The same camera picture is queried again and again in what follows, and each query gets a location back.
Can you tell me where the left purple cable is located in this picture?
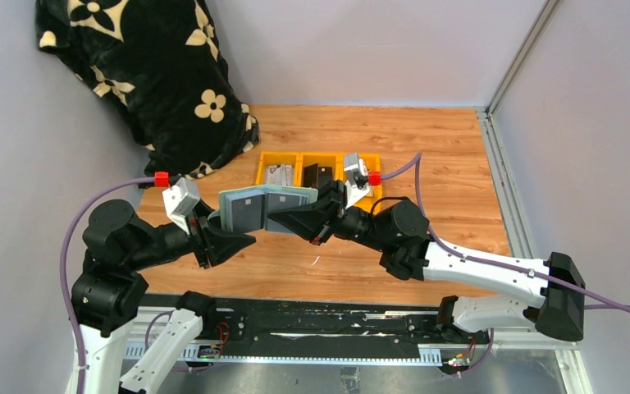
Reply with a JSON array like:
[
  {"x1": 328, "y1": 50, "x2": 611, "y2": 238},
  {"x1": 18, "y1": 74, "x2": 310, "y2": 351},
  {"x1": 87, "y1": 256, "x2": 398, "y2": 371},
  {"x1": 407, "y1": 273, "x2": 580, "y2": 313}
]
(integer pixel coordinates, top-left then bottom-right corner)
[{"x1": 59, "y1": 171, "x2": 171, "y2": 394}]

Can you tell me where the purple cable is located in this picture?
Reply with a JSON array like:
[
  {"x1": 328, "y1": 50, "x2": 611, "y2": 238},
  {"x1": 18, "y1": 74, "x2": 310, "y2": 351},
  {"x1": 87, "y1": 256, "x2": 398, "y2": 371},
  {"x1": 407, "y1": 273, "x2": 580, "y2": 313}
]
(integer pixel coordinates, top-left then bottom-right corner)
[
  {"x1": 367, "y1": 152, "x2": 630, "y2": 320},
  {"x1": 59, "y1": 171, "x2": 171, "y2": 394}
]

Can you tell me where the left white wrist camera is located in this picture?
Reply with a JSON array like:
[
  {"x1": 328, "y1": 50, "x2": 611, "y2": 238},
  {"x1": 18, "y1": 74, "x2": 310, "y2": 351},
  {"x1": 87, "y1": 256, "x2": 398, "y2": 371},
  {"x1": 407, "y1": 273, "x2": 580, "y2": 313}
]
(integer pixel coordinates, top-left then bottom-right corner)
[{"x1": 162, "y1": 176, "x2": 201, "y2": 235}]

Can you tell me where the black floral blanket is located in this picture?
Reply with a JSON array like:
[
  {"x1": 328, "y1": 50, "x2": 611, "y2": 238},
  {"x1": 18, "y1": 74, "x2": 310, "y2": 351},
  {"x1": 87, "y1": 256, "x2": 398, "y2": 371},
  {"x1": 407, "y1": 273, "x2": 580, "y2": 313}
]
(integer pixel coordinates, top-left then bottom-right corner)
[{"x1": 34, "y1": 0, "x2": 259, "y2": 178}]

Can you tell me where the black cards stack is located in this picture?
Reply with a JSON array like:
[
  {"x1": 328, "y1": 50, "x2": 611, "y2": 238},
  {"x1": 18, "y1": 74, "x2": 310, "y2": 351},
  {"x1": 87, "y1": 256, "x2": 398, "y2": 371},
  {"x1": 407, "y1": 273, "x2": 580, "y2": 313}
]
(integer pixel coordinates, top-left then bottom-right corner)
[{"x1": 302, "y1": 163, "x2": 333, "y2": 189}]

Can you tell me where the green card holder wallet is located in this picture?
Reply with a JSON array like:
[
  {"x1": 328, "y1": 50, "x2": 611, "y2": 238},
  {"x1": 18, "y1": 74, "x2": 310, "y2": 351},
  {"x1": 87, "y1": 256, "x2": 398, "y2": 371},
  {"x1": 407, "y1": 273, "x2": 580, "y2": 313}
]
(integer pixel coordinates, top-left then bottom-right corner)
[{"x1": 209, "y1": 185, "x2": 317, "y2": 234}]

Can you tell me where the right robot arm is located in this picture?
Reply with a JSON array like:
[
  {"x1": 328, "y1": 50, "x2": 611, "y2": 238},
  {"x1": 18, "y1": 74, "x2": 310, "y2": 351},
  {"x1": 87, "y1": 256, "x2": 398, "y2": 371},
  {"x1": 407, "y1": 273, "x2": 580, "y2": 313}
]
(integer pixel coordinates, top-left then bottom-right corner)
[{"x1": 267, "y1": 181, "x2": 585, "y2": 342}]

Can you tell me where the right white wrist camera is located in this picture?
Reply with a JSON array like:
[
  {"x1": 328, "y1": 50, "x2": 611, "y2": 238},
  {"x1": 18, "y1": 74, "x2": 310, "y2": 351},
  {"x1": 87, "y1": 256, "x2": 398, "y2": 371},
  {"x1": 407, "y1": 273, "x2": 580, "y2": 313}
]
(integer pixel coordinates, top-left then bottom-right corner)
[{"x1": 343, "y1": 152, "x2": 372, "y2": 208}]

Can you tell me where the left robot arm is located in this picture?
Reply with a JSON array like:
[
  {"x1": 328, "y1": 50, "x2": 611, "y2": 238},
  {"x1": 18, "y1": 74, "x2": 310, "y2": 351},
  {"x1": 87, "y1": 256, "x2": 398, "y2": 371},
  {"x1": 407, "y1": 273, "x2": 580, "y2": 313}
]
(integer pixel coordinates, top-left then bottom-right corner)
[{"x1": 66, "y1": 199, "x2": 256, "y2": 393}]

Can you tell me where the middle yellow plastic bin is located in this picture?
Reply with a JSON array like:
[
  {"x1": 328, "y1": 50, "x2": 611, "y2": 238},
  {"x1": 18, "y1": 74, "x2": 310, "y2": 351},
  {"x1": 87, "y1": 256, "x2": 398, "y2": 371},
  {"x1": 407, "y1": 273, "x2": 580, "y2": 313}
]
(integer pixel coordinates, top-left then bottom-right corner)
[{"x1": 296, "y1": 152, "x2": 343, "y2": 189}]

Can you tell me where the silver cards stack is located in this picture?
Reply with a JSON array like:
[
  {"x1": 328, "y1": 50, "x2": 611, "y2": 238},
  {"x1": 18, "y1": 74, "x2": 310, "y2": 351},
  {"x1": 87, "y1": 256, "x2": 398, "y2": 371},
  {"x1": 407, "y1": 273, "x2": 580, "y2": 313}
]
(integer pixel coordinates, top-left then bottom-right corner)
[{"x1": 264, "y1": 164, "x2": 294, "y2": 186}]

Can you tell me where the aluminium frame post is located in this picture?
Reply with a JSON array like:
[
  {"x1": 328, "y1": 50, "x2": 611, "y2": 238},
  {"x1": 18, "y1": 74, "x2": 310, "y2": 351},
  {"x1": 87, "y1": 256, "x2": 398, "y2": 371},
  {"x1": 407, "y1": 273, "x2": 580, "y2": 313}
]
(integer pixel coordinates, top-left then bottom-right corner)
[{"x1": 485, "y1": 0, "x2": 562, "y2": 117}]

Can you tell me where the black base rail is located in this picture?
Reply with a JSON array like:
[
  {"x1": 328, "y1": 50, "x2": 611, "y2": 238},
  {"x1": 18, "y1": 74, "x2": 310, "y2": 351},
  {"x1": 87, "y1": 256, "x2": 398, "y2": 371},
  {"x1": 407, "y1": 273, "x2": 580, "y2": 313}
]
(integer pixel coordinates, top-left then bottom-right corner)
[{"x1": 84, "y1": 294, "x2": 580, "y2": 366}]

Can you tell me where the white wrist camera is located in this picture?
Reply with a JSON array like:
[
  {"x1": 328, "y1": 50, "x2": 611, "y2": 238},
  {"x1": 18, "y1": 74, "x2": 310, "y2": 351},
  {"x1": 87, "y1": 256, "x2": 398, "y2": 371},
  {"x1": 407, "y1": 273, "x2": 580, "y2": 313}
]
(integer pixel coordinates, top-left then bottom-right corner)
[
  {"x1": 343, "y1": 152, "x2": 372, "y2": 208},
  {"x1": 162, "y1": 176, "x2": 201, "y2": 235}
]

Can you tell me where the left yellow plastic bin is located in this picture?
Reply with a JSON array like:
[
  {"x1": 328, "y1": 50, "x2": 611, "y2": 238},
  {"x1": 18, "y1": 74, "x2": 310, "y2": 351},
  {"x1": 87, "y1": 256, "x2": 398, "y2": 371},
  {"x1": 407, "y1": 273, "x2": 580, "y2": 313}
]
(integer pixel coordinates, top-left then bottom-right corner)
[{"x1": 254, "y1": 151, "x2": 303, "y2": 186}]

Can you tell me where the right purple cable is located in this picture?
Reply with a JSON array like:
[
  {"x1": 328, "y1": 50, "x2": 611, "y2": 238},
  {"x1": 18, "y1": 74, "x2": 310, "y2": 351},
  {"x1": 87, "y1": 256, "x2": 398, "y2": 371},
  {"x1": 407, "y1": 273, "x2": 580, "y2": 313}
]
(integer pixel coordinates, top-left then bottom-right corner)
[{"x1": 367, "y1": 152, "x2": 630, "y2": 320}]

